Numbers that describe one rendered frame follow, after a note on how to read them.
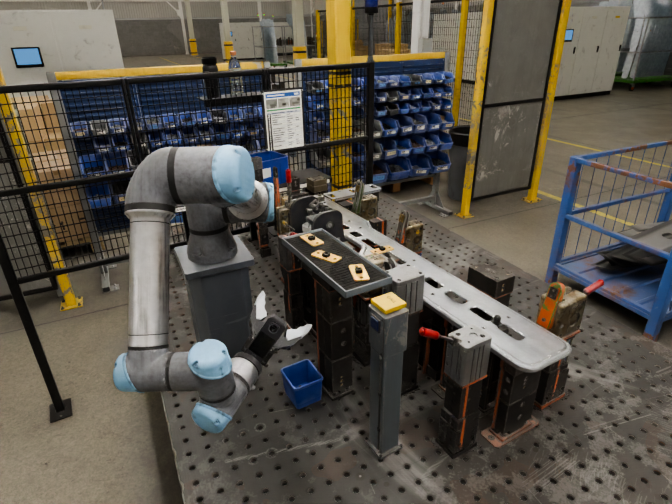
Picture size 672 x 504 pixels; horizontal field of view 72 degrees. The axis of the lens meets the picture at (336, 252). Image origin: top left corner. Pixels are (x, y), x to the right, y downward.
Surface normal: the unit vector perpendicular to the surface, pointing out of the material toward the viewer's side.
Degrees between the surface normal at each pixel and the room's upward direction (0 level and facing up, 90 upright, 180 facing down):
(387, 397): 90
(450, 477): 0
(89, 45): 90
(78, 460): 0
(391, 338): 90
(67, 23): 90
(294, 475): 0
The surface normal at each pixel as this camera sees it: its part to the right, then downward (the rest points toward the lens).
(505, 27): 0.45, 0.39
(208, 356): -0.02, -0.80
